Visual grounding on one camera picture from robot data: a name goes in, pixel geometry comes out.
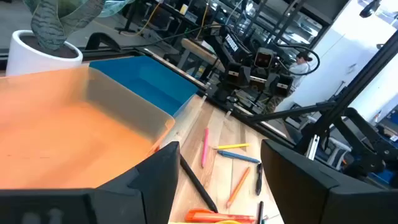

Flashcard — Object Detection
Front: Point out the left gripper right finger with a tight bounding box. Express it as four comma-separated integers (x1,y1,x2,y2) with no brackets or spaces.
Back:
260,138,398,224

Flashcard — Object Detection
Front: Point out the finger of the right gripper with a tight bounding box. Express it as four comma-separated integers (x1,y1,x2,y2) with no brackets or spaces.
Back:
274,73,295,96
225,61,251,88

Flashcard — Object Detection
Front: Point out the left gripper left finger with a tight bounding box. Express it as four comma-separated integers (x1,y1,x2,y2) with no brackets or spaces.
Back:
0,141,182,224

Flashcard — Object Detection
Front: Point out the black grip ballpoint pen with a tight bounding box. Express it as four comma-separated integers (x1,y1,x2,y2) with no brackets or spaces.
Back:
255,162,264,197

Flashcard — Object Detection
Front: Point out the black pencil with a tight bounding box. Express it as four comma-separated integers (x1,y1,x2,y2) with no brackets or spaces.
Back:
256,200,265,224

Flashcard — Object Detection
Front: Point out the yellow pencil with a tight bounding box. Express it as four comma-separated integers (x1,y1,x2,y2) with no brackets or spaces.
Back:
213,142,251,151

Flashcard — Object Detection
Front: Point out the orange pencil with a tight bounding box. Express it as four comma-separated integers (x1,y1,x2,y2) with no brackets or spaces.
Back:
225,166,251,209

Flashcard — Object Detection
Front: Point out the pink pencil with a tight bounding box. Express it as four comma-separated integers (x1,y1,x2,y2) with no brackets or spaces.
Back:
200,127,210,169

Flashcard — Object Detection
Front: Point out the dark blue pencil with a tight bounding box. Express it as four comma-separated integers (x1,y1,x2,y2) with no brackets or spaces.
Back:
216,150,261,164

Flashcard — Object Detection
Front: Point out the orange-red pen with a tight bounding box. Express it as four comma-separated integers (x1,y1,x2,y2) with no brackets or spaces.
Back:
185,208,256,224

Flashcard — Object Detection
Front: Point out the slim black pen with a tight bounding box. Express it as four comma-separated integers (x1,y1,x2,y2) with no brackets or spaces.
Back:
179,154,219,214

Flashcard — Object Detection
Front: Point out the person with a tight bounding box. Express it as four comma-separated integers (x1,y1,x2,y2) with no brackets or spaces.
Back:
264,51,313,114

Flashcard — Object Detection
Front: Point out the wooden workbench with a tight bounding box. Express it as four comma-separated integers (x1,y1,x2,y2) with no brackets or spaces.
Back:
180,37,224,72

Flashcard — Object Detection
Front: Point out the orange plastic tray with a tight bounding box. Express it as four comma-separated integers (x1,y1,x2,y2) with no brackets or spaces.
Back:
0,65,177,190

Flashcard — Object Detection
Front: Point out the blue plastic tray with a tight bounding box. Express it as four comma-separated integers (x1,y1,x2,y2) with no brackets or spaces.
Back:
89,55,200,118

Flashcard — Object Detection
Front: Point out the black ceiling-mounted device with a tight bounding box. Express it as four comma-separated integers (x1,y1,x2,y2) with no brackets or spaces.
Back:
359,0,382,19

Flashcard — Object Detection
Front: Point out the snake plant in white pot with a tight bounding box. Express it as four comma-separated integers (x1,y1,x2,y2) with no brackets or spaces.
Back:
5,0,136,77

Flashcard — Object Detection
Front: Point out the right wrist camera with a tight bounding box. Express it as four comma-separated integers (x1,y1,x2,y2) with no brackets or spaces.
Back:
254,47,275,69

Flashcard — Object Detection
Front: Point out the yellow cable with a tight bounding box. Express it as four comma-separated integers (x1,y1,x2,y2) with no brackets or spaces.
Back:
121,0,163,37

